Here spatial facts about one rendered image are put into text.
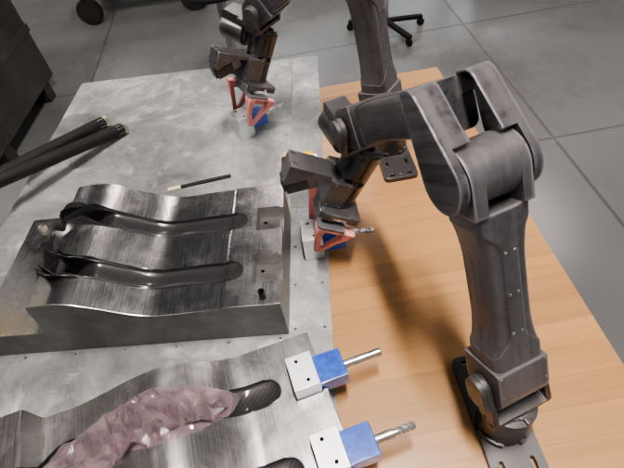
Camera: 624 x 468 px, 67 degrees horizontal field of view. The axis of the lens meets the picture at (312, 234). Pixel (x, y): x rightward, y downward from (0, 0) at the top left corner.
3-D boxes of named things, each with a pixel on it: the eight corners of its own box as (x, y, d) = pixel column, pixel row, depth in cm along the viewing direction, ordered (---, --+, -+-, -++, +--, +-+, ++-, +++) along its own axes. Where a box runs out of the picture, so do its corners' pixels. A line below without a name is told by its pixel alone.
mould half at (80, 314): (291, 216, 94) (279, 164, 84) (289, 333, 76) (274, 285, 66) (50, 240, 97) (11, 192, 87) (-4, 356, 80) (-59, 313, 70)
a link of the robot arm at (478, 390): (466, 371, 55) (498, 415, 52) (527, 340, 57) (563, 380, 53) (460, 394, 60) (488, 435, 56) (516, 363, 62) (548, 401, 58)
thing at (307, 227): (371, 228, 89) (370, 209, 85) (377, 249, 86) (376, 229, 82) (303, 240, 89) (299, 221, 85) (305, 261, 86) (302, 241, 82)
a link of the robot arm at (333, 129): (308, 138, 79) (304, 81, 69) (354, 122, 81) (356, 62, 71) (339, 188, 74) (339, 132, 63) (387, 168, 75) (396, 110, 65)
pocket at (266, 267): (285, 266, 79) (281, 253, 76) (284, 293, 75) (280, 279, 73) (258, 269, 79) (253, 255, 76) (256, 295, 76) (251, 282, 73)
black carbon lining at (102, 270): (251, 217, 85) (239, 178, 78) (244, 292, 74) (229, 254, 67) (66, 235, 88) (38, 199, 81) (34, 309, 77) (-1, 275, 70)
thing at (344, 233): (300, 257, 80) (322, 220, 73) (296, 227, 84) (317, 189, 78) (336, 264, 82) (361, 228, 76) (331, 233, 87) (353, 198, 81)
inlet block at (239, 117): (279, 110, 119) (276, 90, 115) (290, 118, 116) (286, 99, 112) (233, 131, 115) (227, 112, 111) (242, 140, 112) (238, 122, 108)
